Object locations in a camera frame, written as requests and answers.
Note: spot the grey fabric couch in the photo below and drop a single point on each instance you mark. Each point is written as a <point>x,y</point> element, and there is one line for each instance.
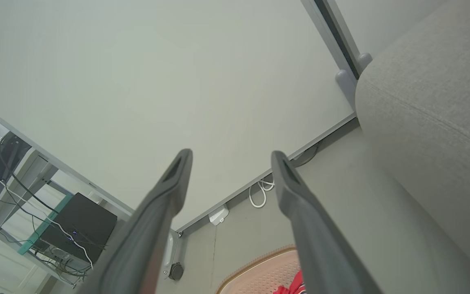
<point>431,122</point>

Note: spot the grey metal desk frame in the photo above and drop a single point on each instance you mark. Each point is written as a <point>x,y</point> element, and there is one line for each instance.
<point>35,171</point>

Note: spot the black computer tower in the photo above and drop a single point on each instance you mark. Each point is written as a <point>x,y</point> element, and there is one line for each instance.
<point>82,226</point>

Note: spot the red basketball jersey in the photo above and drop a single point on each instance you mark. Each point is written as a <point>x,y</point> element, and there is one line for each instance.
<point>295,288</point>

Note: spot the black monitor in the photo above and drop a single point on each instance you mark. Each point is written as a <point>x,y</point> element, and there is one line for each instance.
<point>4,159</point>

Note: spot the black caster wheel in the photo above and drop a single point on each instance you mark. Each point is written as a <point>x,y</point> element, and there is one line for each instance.
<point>176,271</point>

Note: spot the grey partition post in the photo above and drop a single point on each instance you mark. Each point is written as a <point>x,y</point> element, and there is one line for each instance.
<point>333,28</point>

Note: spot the white power strip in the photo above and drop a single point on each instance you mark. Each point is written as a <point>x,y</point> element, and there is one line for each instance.
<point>218,215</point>

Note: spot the pink woven laundry basket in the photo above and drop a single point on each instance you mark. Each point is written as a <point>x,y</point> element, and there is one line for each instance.
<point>259,277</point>

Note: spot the grey rounded partition foot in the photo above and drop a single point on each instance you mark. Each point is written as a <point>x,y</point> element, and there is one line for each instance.
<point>344,81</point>
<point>364,59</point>

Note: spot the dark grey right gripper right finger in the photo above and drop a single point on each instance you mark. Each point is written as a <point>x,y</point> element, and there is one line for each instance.
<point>316,245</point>

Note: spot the teal desk crossbar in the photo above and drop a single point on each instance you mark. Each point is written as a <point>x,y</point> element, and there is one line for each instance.
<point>45,224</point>

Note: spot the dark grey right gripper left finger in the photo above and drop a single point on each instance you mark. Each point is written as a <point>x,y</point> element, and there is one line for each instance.
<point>153,228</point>

